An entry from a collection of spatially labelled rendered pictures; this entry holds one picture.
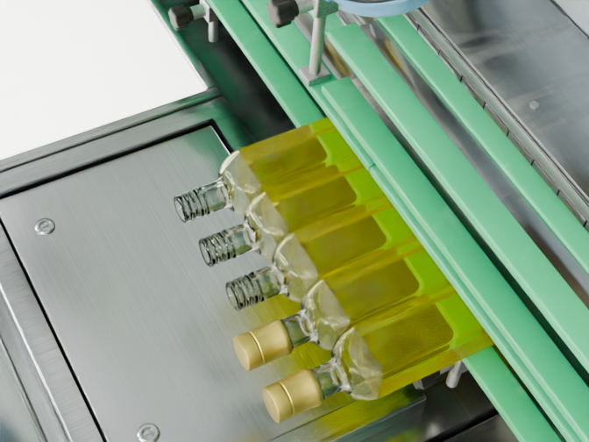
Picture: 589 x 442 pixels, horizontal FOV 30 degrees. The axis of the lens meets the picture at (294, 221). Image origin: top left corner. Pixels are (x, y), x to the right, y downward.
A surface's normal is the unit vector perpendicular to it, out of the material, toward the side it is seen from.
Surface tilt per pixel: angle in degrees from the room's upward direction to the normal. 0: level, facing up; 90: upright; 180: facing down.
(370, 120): 90
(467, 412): 90
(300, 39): 90
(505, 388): 90
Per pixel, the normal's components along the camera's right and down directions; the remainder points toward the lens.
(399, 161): 0.06, -0.61
